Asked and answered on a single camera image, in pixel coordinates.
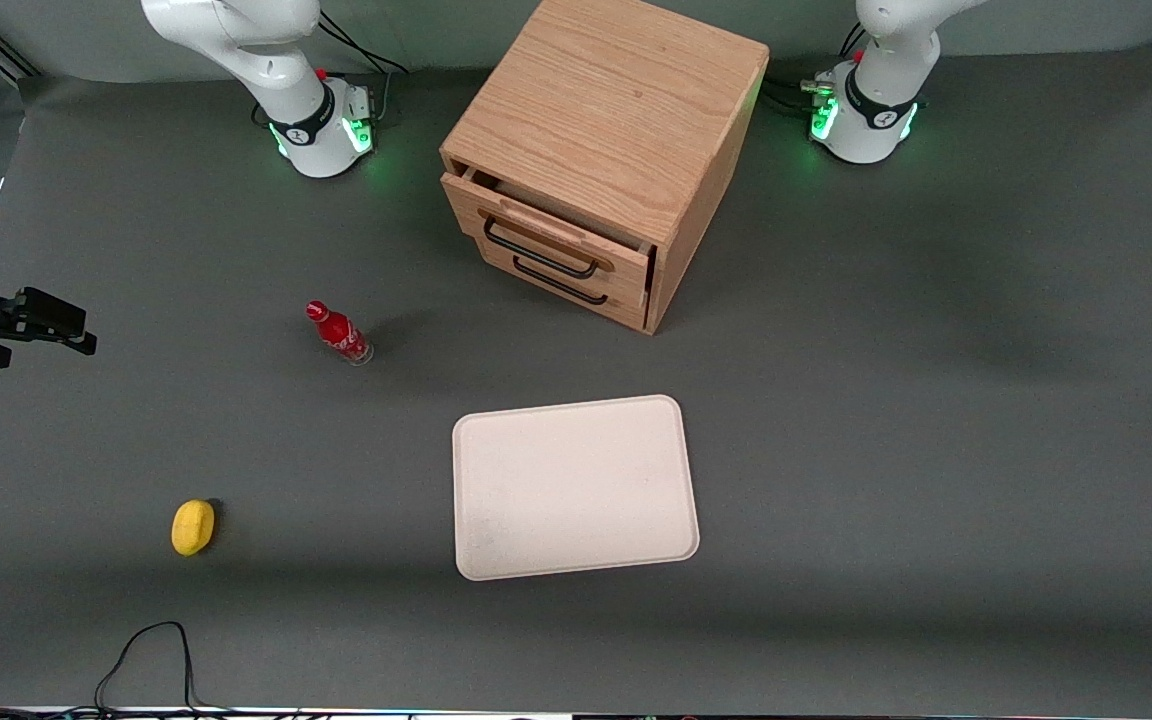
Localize cream plastic tray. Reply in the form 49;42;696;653
452;395;701;582

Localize wooden drawer without lip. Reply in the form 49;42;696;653
476;240;651;333

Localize black right arm base cables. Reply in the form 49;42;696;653
316;10;410;126

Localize black arm base cables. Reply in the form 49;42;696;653
316;10;410;126
764;22;869;117

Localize short black drawer handle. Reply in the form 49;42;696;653
513;256;609;306

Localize yellow lemon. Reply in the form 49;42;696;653
171;499;218;557

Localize aluminium frame rail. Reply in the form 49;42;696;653
0;18;42;81

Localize grey table mat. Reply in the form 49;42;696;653
0;40;1152;713

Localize red cola bottle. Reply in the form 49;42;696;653
306;300;375;367

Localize black left arm base cables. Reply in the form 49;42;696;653
764;22;869;117

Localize black looped cable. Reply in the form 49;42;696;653
0;621;297;720

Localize wooden drawer cabinet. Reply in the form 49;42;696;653
439;0;770;336

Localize long black drawer handle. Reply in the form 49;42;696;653
483;218;600;280

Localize wooden drawer with wide lip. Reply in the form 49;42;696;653
441;168;655;301

